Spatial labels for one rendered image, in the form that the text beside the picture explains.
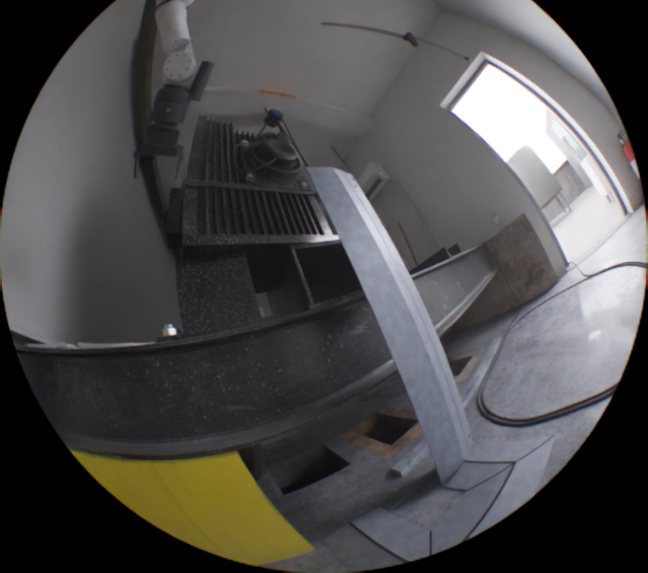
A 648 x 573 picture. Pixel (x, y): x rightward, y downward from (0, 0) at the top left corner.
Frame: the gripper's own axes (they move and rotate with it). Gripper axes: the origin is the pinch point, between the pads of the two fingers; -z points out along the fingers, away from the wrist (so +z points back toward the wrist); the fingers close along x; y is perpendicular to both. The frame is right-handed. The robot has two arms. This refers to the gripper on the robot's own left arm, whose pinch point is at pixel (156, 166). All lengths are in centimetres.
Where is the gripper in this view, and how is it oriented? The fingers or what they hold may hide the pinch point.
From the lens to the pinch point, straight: 55.0
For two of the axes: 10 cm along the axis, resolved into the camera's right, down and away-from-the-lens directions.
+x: 6.9, -0.5, 7.3
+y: -6.2, -5.6, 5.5
